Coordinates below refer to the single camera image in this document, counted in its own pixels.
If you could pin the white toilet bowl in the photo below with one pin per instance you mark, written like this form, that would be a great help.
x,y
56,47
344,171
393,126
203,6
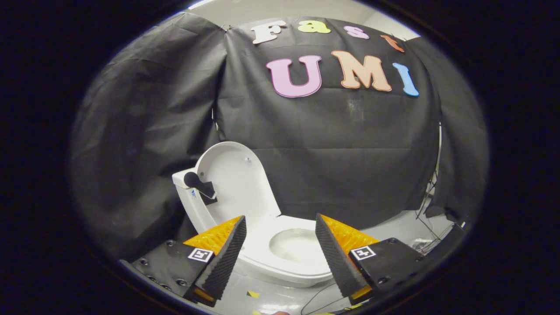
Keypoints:
x,y
293,245

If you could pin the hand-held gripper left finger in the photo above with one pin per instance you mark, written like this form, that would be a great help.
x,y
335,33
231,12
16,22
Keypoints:
x,y
227,258

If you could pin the black backdrop cloth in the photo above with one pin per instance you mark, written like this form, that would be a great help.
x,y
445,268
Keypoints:
x,y
350,153

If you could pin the white toilet seat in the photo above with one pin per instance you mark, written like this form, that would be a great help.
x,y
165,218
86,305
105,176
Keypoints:
x,y
259,251

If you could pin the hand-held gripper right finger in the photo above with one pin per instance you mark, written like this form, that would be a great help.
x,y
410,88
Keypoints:
x,y
334,258

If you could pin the white toilet tank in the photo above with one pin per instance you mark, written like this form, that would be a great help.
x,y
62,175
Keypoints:
x,y
188,205

